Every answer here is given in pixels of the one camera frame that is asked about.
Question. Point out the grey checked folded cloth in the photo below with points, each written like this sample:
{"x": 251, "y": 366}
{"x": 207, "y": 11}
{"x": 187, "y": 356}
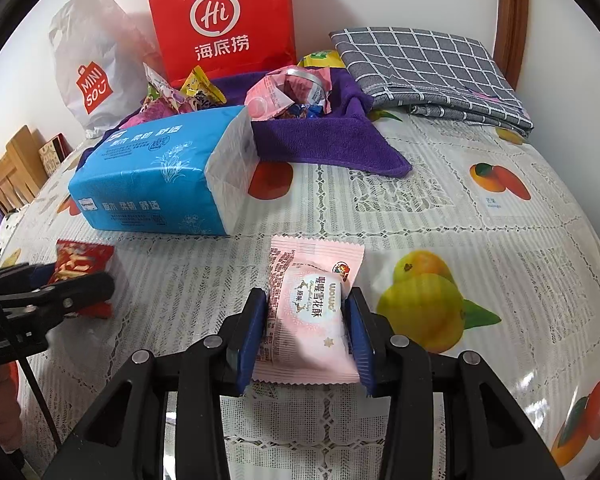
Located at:
{"x": 420, "y": 70}

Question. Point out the white plastic bag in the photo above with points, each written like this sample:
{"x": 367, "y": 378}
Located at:
{"x": 90, "y": 60}

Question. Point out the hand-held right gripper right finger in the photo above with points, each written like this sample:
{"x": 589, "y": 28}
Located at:
{"x": 362, "y": 345}

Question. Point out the brown wooden door frame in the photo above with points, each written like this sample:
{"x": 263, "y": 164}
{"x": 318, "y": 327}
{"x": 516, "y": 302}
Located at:
{"x": 512, "y": 20}

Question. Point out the red paper bag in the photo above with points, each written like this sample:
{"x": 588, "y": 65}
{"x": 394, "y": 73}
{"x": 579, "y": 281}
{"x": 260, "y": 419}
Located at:
{"x": 220, "y": 10}

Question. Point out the red snack packet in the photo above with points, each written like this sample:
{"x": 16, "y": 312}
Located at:
{"x": 80, "y": 260}

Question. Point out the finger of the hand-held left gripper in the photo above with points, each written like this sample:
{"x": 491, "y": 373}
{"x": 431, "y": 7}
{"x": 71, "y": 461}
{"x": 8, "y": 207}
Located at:
{"x": 80, "y": 292}
{"x": 40, "y": 272}

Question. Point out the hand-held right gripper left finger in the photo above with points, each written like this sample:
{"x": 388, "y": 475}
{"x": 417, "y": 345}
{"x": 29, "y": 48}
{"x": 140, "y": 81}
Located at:
{"x": 250, "y": 345}

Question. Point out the person's left forearm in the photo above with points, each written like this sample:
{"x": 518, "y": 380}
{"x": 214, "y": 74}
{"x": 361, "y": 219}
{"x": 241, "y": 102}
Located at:
{"x": 2, "y": 410}

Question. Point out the blue snack packet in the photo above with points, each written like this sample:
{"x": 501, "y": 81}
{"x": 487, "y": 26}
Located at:
{"x": 300, "y": 111}

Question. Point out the brown patterned box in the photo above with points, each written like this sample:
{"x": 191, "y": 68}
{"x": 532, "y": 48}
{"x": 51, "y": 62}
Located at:
{"x": 52, "y": 155}

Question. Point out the pink snack packet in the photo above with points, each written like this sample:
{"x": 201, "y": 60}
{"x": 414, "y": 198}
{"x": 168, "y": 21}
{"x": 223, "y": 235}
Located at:
{"x": 305, "y": 87}

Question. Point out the purple cloth basket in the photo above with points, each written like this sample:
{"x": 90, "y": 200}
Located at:
{"x": 320, "y": 140}

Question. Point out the pale pink pastry packet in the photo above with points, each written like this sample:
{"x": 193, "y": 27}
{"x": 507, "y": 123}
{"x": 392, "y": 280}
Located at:
{"x": 307, "y": 310}

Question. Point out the yellow green snack packet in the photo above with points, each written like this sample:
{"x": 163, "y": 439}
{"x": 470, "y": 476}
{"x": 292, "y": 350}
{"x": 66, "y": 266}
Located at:
{"x": 320, "y": 59}

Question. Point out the blue tissue pack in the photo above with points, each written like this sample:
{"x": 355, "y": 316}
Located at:
{"x": 145, "y": 175}

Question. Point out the white red lychee jelly packet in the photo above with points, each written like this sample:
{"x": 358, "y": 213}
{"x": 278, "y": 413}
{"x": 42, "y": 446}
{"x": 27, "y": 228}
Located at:
{"x": 260, "y": 102}

